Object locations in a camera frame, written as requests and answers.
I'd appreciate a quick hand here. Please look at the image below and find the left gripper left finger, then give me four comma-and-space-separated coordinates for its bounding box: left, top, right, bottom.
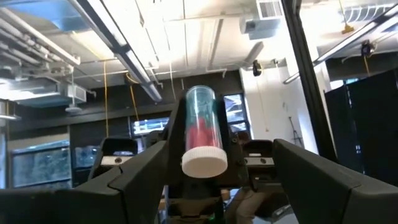
0, 139, 171, 224

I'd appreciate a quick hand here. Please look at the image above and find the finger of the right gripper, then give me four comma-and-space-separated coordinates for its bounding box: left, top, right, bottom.
217, 95, 250, 188
167, 91, 188, 188

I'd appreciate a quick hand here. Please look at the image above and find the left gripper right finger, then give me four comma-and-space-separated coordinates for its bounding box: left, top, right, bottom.
272, 138, 398, 224

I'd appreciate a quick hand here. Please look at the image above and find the teal bottle with red pills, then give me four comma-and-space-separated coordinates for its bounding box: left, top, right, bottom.
181, 85, 229, 179

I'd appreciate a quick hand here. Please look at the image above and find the lit display screen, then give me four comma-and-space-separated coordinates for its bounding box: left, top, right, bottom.
130, 117, 170, 137

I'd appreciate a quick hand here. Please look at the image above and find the person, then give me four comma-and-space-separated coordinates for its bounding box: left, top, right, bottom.
226, 188, 280, 224

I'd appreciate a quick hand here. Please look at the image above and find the long ceiling light fixture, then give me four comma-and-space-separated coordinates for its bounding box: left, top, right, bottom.
70, 0, 164, 103

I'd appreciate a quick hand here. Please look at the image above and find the black room partition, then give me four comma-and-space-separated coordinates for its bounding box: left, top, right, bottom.
325, 68, 398, 187

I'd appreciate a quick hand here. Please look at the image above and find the grey ceiling air unit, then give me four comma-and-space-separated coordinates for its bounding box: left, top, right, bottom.
238, 0, 284, 40

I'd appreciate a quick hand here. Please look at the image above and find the black ceiling cable reel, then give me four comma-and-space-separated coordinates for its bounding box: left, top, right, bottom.
251, 58, 264, 78
360, 40, 376, 58

